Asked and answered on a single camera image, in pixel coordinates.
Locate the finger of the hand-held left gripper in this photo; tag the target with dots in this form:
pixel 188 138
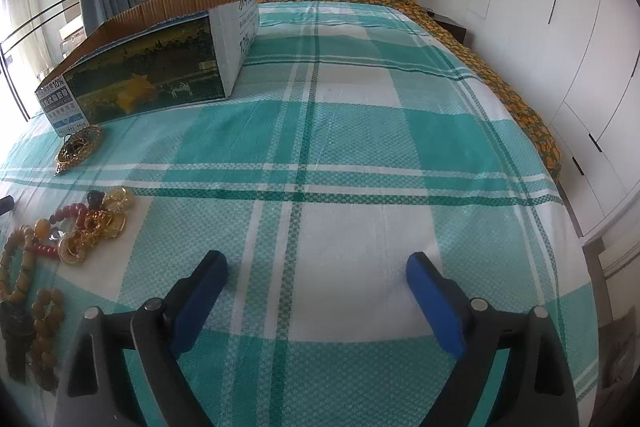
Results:
pixel 5 205

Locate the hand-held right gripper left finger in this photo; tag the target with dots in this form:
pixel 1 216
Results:
pixel 200 302

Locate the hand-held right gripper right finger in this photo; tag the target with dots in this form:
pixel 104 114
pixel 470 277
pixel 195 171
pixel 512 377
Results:
pixel 435 307

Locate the large amber bead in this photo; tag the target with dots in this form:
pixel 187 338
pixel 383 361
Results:
pixel 43 228

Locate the gold braided bangle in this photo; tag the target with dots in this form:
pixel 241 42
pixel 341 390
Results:
pixel 75 152

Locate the black bead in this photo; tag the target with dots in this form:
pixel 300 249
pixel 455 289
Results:
pixel 95 198

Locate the pile of gold bangles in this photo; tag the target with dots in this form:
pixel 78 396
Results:
pixel 100 224

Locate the printed cardboard box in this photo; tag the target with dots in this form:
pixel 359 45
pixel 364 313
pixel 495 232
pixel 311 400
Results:
pixel 150 67

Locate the black tassel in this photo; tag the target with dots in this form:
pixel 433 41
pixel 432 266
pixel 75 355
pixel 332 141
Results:
pixel 15 337

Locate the green white checked blanket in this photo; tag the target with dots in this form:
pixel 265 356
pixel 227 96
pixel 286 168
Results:
pixel 350 157

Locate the white appliance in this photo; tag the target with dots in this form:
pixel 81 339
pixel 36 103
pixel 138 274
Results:
pixel 71 38

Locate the glass sliding door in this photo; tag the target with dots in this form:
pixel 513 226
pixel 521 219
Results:
pixel 35 7

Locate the dark wooden nightstand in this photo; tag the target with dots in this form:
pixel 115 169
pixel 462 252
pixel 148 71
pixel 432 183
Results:
pixel 452 27

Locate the white wardrobe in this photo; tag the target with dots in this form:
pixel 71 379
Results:
pixel 550 32

